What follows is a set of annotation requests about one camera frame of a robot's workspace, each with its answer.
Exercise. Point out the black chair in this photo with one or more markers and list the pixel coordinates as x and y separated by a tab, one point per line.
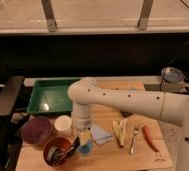
8	97

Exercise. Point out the green plastic tray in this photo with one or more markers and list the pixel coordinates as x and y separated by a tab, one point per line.
50	97

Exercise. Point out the purple plastic bowl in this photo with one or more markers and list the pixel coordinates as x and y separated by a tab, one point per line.
36	130

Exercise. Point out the blue cloth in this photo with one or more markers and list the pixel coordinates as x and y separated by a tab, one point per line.
100	135

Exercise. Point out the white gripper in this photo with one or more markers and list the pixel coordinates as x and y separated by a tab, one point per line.
82	120

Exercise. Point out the orange carrot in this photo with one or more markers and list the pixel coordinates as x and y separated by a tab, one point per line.
148	138

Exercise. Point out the metal pot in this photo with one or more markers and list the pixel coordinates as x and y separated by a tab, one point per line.
173	76

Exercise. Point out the wooden cutting board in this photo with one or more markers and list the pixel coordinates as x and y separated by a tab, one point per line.
109	156

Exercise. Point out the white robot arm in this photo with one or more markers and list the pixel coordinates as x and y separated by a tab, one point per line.
165	106

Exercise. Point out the yellow banana peel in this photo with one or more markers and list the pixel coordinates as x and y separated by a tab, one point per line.
119	129

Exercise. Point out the utensils in red bowl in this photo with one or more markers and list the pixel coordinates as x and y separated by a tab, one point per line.
57	155

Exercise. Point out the red bowl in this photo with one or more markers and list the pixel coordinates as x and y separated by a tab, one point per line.
60	142

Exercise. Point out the yellow blue brush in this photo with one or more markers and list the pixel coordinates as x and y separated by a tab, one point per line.
85	143

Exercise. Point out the white cup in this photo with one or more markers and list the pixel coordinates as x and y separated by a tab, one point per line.
63	125

